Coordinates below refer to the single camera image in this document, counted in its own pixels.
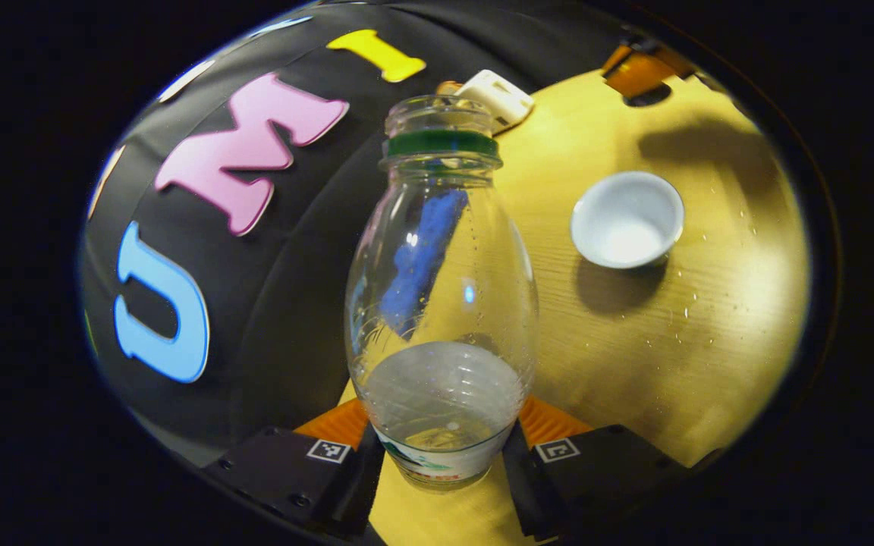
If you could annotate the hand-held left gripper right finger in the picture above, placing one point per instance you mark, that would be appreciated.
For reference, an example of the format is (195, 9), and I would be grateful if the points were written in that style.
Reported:
(604, 474)

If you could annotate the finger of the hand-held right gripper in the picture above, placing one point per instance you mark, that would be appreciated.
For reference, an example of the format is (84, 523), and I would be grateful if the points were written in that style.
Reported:
(638, 72)

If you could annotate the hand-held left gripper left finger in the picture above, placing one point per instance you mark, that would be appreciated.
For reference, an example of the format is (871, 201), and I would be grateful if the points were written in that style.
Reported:
(285, 474)

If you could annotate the white teacup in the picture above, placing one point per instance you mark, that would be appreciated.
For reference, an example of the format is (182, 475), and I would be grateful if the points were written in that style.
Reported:
(627, 220)

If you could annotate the clear plastic water bottle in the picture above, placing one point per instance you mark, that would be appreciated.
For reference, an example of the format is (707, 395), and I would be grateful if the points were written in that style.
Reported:
(444, 394)

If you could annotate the white toaster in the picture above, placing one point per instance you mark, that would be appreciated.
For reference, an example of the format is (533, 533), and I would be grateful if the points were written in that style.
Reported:
(501, 95)

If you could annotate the toast bread slice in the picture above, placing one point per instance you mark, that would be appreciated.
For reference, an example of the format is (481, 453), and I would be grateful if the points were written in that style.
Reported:
(448, 87)

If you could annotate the black backdrop cloth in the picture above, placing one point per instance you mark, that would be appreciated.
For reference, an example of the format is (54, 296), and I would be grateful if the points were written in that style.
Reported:
(293, 265)

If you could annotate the blue folded towel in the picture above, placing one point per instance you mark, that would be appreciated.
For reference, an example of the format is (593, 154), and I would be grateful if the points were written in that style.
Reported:
(418, 258)

